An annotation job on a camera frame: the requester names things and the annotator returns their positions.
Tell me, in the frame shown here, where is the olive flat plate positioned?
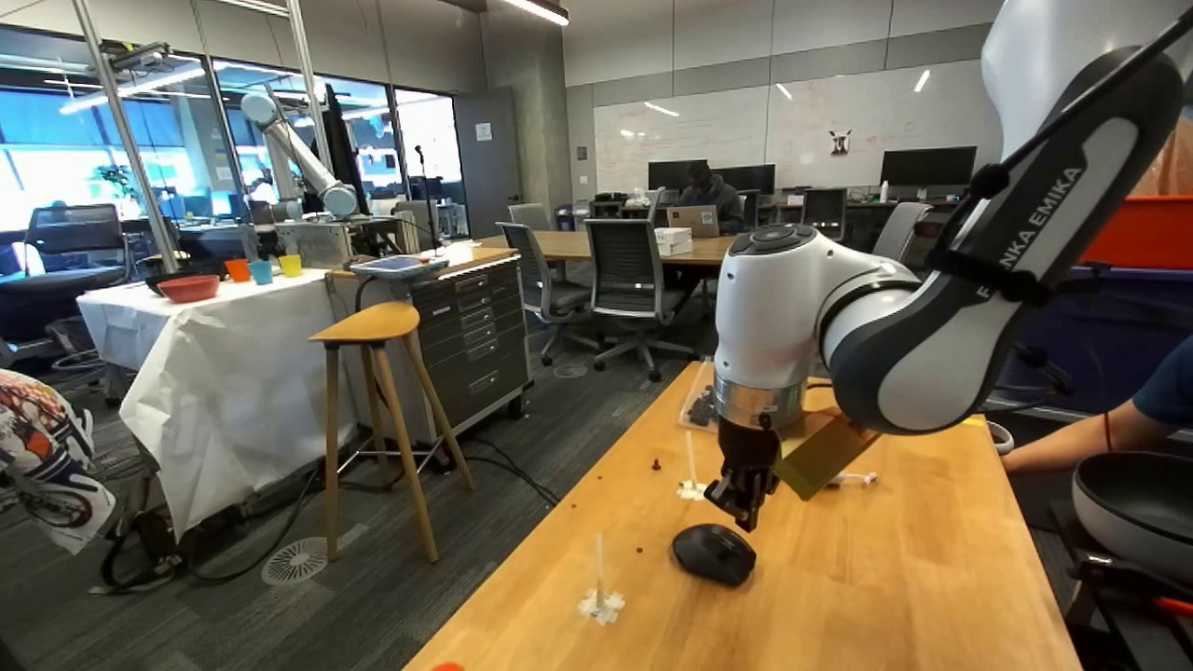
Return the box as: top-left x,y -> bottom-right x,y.
773,413 -> 884,504

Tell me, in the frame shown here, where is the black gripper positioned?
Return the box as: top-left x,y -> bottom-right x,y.
701,413 -> 788,539

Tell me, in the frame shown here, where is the metal pole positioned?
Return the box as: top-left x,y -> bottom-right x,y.
67,0 -> 188,280

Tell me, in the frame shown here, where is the wooden stool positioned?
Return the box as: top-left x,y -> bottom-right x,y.
307,298 -> 480,568

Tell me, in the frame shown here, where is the black floor cable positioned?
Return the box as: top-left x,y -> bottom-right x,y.
92,427 -> 563,596

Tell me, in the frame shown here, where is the black background monitor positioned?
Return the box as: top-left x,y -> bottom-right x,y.
878,141 -> 982,194
712,161 -> 781,202
645,156 -> 715,199

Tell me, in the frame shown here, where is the white cloth covered table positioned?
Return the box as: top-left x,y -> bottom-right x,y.
76,264 -> 367,542

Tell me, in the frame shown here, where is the person forearm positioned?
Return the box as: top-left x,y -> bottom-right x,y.
999,331 -> 1193,481

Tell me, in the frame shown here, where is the red bowl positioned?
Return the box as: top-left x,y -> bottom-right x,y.
153,273 -> 224,306

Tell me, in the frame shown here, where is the black computer mouse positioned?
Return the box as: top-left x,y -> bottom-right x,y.
668,524 -> 762,592

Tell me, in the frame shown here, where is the grey office chair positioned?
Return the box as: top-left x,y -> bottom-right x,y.
579,218 -> 690,385
494,218 -> 591,365

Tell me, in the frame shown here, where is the grey drawer cabinet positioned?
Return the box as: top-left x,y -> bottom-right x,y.
323,243 -> 535,442

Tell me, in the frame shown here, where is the orange bin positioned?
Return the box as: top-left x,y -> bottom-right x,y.
1078,189 -> 1193,276

